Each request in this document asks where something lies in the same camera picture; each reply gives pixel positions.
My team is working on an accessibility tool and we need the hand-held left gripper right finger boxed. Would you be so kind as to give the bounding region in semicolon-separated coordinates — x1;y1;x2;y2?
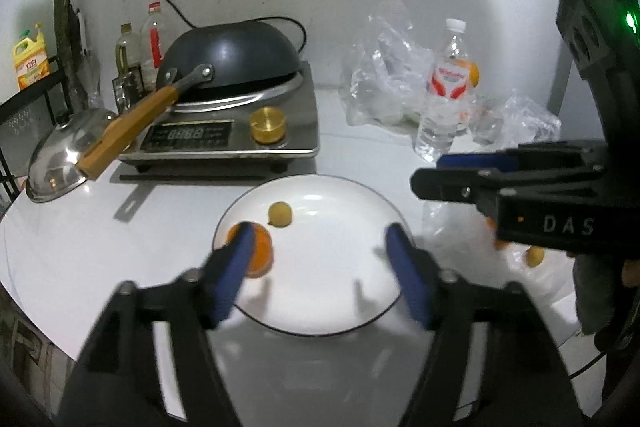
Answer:
385;222;586;427

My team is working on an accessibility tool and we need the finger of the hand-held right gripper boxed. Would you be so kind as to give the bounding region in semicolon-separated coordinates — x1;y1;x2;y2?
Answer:
410;167;606;208
436;143;608;172

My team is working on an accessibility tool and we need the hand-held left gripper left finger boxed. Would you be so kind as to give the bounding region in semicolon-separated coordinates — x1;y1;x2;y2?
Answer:
57;221;256;427

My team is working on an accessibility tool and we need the printed clear plastic bag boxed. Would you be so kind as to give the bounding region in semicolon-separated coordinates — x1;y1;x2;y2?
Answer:
422;202;581;333

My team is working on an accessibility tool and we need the white plate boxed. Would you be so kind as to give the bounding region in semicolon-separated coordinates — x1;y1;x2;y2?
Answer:
212;175;413;337

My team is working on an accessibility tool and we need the person's right hand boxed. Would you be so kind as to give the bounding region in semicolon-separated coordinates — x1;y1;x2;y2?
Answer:
620;258;640;289

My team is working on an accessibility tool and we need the clear plastic water bottle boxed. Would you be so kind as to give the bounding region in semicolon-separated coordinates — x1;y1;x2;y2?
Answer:
415;18;476;162

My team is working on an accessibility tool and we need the crumpled clear plastic bag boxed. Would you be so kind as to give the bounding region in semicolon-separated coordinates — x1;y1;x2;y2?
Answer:
470;89;563;148

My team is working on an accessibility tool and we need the brass cooker knob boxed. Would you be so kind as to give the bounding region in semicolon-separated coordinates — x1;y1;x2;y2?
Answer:
249;107;288;145

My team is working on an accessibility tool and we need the steel induction cooker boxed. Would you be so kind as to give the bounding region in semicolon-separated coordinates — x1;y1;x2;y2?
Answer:
118;61;321;172

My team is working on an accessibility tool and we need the steel pot lid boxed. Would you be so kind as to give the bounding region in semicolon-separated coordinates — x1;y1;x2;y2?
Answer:
25;108;121;204

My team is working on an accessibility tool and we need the red label bottle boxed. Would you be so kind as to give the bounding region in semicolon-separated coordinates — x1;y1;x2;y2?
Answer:
140;3;166;90

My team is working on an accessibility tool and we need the cooking oil bottle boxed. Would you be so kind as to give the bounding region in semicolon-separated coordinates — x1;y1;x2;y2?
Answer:
114;23;143;80

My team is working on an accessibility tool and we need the black metal rack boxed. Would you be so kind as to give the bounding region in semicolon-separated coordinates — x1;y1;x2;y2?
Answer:
0;57;68;218

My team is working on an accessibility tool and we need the yellow detergent bottle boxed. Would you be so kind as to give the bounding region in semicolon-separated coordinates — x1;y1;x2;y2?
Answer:
12;23;51;92

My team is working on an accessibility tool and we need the black hook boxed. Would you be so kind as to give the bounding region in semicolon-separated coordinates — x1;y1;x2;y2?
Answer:
67;0;87;40

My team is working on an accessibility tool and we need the dark green pipe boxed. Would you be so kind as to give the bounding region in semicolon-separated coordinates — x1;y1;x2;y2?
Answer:
51;0;85;108

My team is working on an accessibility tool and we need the black wok with wooden handle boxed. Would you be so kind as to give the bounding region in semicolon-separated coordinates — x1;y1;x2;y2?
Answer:
77;19;304;180

